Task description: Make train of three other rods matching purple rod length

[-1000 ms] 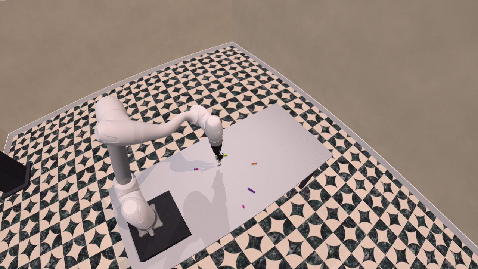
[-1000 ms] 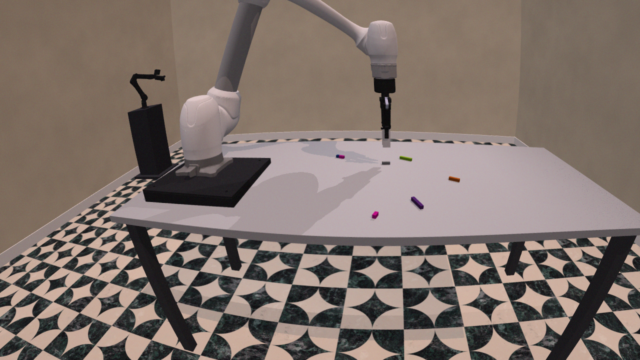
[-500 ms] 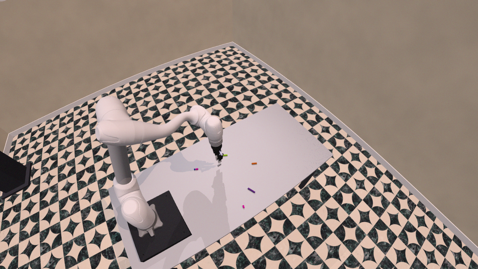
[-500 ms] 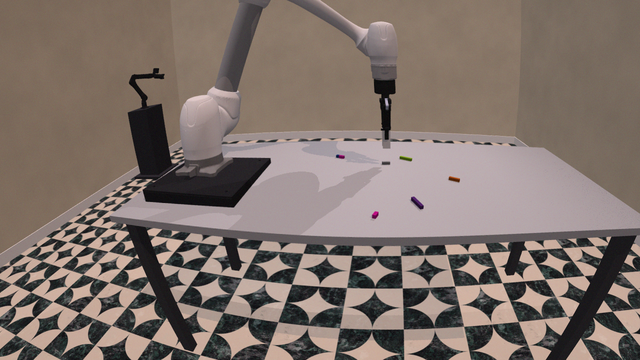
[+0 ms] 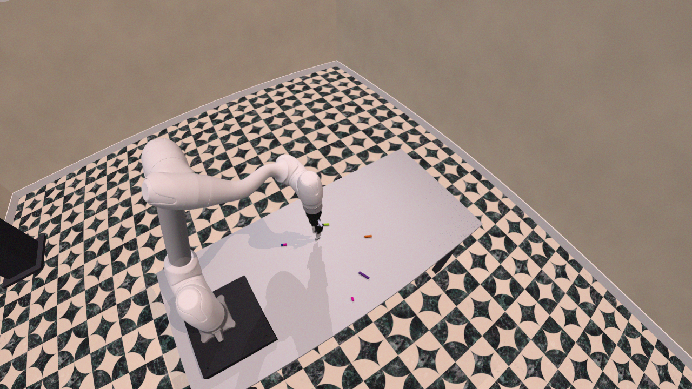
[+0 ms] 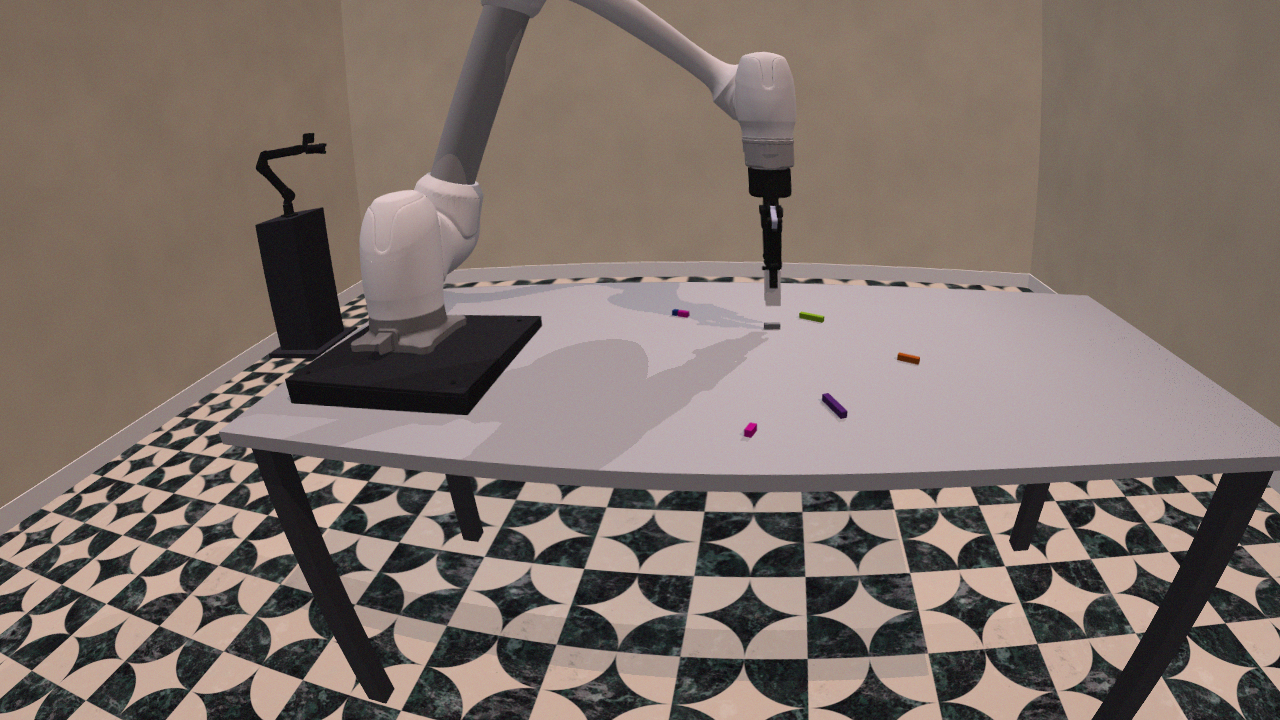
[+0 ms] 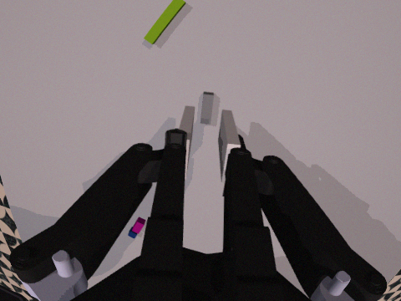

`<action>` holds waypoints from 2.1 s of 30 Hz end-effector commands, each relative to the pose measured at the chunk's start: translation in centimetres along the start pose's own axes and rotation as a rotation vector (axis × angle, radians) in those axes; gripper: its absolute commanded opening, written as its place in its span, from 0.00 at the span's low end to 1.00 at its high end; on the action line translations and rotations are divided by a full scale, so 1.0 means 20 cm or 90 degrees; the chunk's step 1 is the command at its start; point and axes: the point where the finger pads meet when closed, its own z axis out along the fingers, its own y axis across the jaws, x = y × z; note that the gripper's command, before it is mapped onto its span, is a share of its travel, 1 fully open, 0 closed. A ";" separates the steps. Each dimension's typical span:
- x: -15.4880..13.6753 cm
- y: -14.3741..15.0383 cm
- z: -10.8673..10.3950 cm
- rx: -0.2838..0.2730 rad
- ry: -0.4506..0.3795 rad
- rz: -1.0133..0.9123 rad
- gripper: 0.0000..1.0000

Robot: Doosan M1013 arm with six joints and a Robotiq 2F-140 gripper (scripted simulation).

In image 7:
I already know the lime green rod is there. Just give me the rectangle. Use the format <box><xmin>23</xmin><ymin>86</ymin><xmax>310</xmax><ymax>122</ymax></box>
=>
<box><xmin>144</xmin><ymin>0</ymin><xmax>186</xmax><ymax>44</ymax></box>

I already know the magenta rod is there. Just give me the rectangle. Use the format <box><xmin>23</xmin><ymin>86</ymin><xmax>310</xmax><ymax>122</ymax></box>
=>
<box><xmin>132</xmin><ymin>217</ymin><xmax>145</xmax><ymax>234</ymax></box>

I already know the small blue cube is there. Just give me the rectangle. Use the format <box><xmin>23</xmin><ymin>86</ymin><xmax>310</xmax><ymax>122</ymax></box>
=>
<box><xmin>128</xmin><ymin>227</ymin><xmax>138</xmax><ymax>238</ymax></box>

